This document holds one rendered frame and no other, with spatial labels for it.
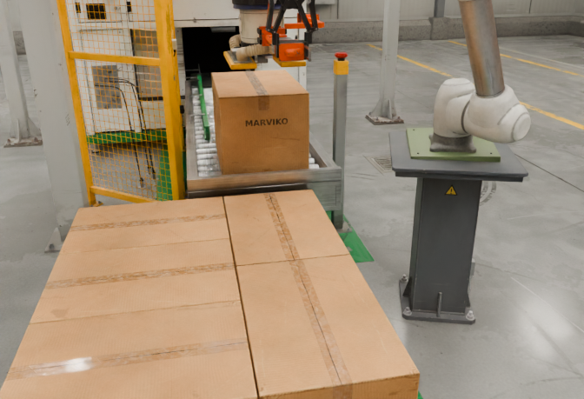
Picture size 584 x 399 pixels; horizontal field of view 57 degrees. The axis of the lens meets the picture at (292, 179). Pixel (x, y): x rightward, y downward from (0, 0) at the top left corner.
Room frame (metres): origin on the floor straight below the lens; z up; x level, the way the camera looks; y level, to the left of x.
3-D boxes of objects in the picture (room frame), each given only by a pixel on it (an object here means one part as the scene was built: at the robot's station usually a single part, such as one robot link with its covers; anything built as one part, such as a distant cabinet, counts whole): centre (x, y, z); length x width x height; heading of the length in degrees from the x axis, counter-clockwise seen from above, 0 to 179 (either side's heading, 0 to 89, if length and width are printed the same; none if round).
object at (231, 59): (2.21, 0.21, 1.14); 0.34 x 0.10 x 0.05; 11
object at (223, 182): (2.26, 0.12, 0.58); 0.70 x 0.03 x 0.06; 101
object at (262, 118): (2.61, 0.17, 0.75); 0.60 x 0.40 x 0.40; 11
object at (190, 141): (3.35, 0.65, 0.50); 2.31 x 0.05 x 0.19; 11
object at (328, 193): (2.26, 0.12, 0.47); 0.70 x 0.03 x 0.15; 101
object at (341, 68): (2.92, -0.27, 0.50); 0.07 x 0.07 x 1.00; 11
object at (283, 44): (1.64, 0.01, 1.24); 0.08 x 0.07 x 0.05; 11
